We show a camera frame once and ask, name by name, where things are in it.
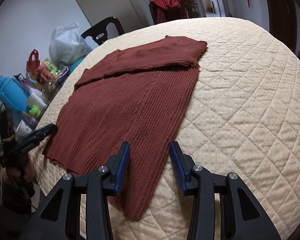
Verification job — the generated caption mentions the red gift bag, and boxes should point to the red gift bag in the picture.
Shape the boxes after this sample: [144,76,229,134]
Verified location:
[26,49,40,75]

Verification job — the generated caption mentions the green patterned box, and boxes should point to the green patterned box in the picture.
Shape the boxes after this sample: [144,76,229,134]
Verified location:
[42,58,61,78]

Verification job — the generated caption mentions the white plastic bag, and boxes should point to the white plastic bag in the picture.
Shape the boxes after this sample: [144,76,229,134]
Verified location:
[49,21,93,69]

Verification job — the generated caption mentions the red checkered garment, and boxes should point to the red checkered garment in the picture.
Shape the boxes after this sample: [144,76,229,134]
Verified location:
[149,0,190,25]

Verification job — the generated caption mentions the black wooden chair left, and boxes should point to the black wooden chair left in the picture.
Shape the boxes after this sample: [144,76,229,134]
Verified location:
[81,16,125,46]

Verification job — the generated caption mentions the grey wardrobe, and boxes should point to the grey wardrobe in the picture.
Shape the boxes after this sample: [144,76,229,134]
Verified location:
[76,0,153,33]

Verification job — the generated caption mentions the dark wooden door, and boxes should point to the dark wooden door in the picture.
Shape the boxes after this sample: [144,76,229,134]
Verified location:
[267,0,297,52]

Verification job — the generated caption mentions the glass jar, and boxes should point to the glass jar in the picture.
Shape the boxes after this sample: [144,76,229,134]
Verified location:
[42,80,58,102]

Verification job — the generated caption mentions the rust red knit sweater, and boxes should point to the rust red knit sweater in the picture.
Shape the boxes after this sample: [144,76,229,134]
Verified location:
[43,36,207,219]

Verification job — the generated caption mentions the green small toy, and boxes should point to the green small toy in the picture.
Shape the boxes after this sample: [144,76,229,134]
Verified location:
[29,105,42,120]

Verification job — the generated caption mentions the white cosmetic bottle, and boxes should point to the white cosmetic bottle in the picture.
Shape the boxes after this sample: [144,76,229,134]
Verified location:
[26,92,46,110]

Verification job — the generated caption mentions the blue plastic container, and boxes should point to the blue plastic container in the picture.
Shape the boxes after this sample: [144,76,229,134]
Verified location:
[0,75,29,115]

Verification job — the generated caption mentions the person's left hand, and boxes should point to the person's left hand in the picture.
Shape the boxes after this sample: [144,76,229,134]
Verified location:
[1,154,36,186]

